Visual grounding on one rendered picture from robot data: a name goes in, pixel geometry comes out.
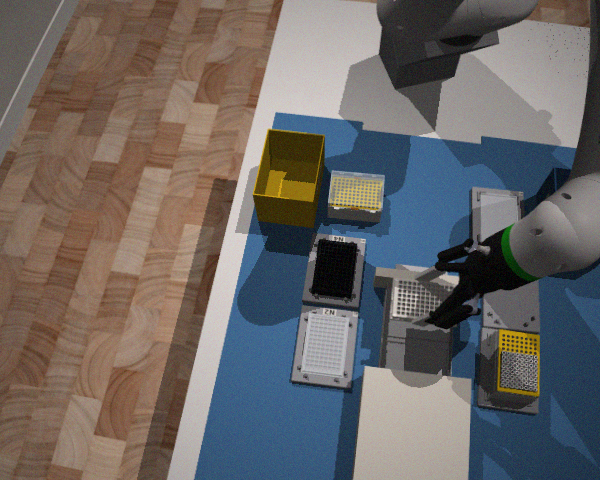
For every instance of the blue bench mat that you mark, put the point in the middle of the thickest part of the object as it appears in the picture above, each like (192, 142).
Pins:
(263, 426)

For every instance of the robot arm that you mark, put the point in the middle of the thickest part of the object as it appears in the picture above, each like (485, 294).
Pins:
(563, 230)

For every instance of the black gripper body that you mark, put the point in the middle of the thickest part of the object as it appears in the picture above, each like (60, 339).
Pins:
(479, 282)

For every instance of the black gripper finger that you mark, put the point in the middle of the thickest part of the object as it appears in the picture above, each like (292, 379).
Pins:
(447, 256)
(441, 318)

